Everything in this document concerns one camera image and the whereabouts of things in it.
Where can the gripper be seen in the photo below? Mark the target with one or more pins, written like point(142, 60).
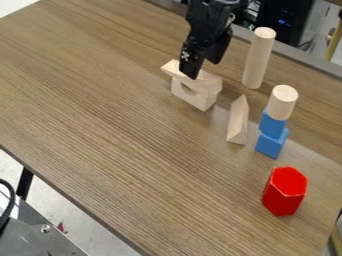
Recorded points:
point(206, 26)

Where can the small wooden triangle block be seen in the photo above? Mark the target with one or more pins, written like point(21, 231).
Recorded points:
point(208, 78)

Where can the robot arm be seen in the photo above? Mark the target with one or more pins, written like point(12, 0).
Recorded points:
point(213, 3)

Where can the wooden arch block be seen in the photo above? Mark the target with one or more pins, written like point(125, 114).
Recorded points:
point(196, 95)

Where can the long wooden triangle block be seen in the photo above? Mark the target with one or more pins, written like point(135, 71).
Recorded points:
point(238, 123)

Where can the tall wooden cylinder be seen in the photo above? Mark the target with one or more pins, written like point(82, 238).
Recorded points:
point(258, 56)

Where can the black computer tower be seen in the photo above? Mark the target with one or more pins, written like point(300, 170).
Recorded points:
point(285, 18)

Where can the short wooden cylinder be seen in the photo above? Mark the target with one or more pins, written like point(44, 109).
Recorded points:
point(282, 102)

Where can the blue cube block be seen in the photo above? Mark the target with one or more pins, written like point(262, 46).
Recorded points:
point(270, 126)
point(270, 146)

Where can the red hexagonal block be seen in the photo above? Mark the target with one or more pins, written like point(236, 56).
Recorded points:
point(285, 191)

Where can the grey metal box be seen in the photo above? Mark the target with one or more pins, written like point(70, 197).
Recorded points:
point(31, 236)

